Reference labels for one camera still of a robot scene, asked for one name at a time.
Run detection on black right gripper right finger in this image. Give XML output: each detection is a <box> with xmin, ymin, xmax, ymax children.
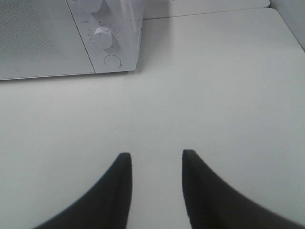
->
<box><xmin>182</xmin><ymin>149</ymin><xmax>304</xmax><ymax>229</ymax></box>

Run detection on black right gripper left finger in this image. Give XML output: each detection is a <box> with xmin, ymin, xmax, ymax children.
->
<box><xmin>36</xmin><ymin>153</ymin><xmax>132</xmax><ymax>229</ymax></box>

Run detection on round door release button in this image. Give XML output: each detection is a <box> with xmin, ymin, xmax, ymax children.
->
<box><xmin>104</xmin><ymin>55</ymin><xmax>122</xmax><ymax>69</ymax></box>

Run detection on white microwave door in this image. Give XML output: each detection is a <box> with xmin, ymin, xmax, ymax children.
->
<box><xmin>0</xmin><ymin>0</ymin><xmax>94</xmax><ymax>80</ymax></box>

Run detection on lower white microwave knob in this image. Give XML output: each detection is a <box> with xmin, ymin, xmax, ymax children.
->
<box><xmin>93</xmin><ymin>27</ymin><xmax>113</xmax><ymax>49</ymax></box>

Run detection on white microwave knob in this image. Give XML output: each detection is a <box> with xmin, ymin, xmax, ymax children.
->
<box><xmin>88</xmin><ymin>0</ymin><xmax>103</xmax><ymax>13</ymax></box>
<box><xmin>93</xmin><ymin>27</ymin><xmax>113</xmax><ymax>49</ymax></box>

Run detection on white microwave oven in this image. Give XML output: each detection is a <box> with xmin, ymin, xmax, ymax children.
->
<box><xmin>0</xmin><ymin>0</ymin><xmax>145</xmax><ymax>81</ymax></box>

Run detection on upper white microwave knob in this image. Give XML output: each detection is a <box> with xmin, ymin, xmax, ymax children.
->
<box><xmin>88</xmin><ymin>0</ymin><xmax>103</xmax><ymax>13</ymax></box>

